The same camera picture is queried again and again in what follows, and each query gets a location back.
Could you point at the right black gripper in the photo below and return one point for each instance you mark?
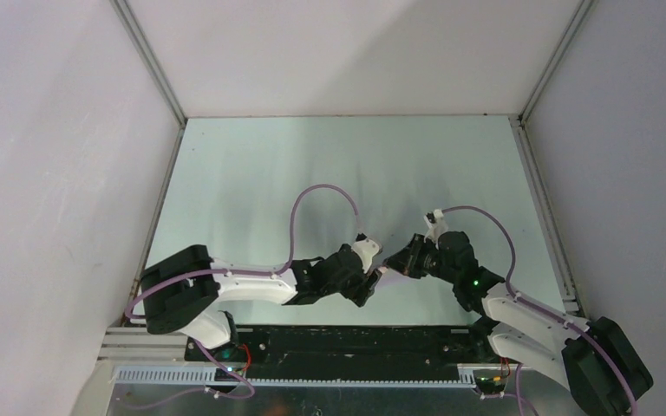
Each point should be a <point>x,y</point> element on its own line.
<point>412,258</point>

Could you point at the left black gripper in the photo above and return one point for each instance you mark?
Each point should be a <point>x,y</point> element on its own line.
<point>364,282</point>

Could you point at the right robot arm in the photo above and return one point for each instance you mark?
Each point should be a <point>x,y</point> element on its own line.
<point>545,333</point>

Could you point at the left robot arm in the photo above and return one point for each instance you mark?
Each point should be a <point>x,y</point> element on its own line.
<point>181,293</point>

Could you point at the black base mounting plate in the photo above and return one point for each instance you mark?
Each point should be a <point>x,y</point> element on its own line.
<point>361,353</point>

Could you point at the right controller board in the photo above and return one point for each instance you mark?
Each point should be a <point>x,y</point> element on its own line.
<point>490,387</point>

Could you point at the controller board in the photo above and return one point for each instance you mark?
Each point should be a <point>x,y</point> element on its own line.
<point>228,374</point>
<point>490,387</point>

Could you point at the left controller board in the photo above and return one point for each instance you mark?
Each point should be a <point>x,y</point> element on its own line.
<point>228,374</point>

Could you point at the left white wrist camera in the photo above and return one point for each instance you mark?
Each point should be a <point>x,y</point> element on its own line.
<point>367,249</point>

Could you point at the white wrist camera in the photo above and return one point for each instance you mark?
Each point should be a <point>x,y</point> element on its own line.
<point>436,224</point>
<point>367,249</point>

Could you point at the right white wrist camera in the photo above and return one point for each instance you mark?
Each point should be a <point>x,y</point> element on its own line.
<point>436,224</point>

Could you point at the aluminium frame rail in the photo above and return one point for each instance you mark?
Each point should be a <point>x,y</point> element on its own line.
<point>175,360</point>

